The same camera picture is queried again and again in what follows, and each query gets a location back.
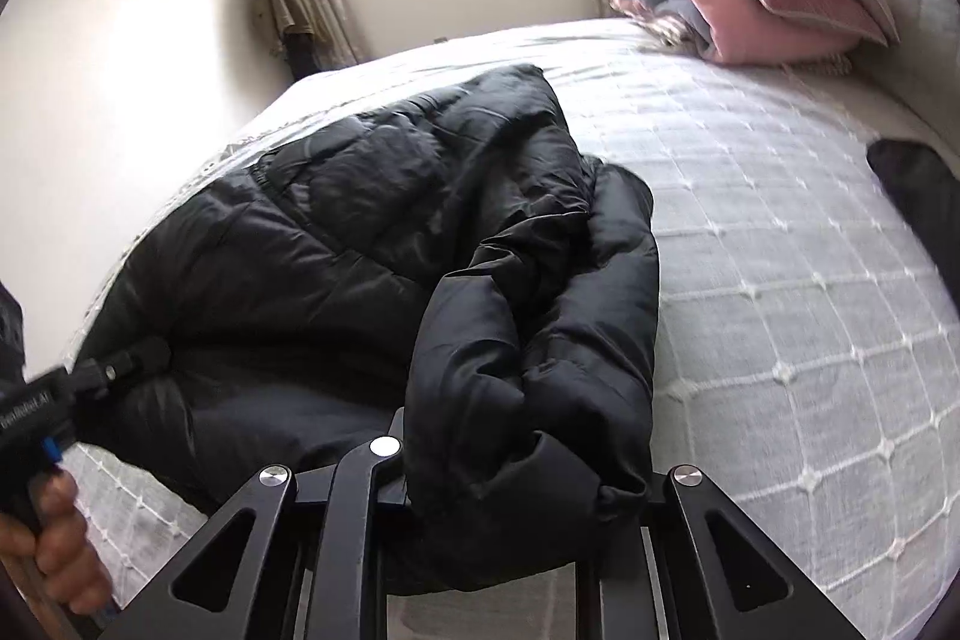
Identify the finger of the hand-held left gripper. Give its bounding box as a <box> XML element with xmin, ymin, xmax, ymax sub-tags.
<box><xmin>71</xmin><ymin>336</ymin><xmax>175</xmax><ymax>402</ymax></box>

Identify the bed with grey quilted bedspread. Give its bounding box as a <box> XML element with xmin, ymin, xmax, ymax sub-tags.
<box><xmin>64</xmin><ymin>14</ymin><xmax>960</xmax><ymax>640</ymax></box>

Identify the pink and grey folded blanket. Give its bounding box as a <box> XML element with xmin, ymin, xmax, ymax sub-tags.
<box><xmin>610</xmin><ymin>0</ymin><xmax>725</xmax><ymax>62</ymax></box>

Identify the person's left hand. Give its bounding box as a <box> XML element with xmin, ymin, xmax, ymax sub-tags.
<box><xmin>0</xmin><ymin>469</ymin><xmax>115</xmax><ymax>620</ymax></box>

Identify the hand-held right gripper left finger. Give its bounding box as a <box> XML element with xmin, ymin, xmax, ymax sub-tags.
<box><xmin>96</xmin><ymin>409</ymin><xmax>412</xmax><ymax>640</ymax></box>

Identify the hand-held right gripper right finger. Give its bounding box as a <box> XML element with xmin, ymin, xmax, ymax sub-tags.
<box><xmin>598</xmin><ymin>464</ymin><xmax>865</xmax><ymax>640</ymax></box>

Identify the dark cloth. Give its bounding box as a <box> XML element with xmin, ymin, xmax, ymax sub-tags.
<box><xmin>866</xmin><ymin>136</ymin><xmax>960</xmax><ymax>315</ymax></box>

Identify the black puffer jacket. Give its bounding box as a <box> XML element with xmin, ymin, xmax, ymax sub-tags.
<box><xmin>75</xmin><ymin>62</ymin><xmax>662</xmax><ymax>600</ymax></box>

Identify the dark furniture by curtain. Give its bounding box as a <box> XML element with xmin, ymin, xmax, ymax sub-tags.
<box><xmin>279</xmin><ymin>29</ymin><xmax>320</xmax><ymax>80</ymax></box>

